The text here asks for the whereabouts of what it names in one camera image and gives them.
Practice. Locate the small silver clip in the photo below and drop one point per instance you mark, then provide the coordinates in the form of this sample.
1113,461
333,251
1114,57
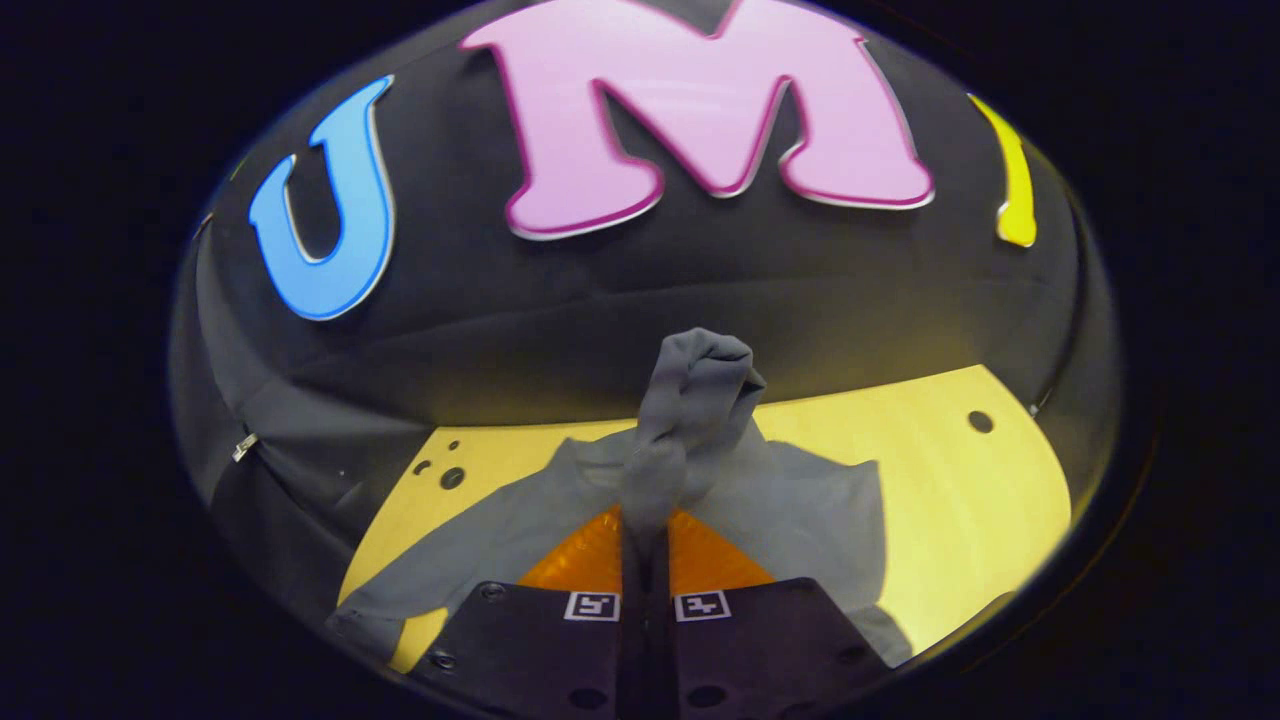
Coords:
244,446
1040,405

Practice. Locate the grey button shirt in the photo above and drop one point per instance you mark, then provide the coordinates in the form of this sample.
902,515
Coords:
700,400

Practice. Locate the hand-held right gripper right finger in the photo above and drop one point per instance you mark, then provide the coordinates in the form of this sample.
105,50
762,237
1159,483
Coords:
662,640

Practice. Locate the black backdrop cloth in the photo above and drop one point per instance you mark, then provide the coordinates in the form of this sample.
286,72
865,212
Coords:
600,300

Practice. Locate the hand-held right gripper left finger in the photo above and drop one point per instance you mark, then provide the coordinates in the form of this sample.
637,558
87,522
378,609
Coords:
630,640

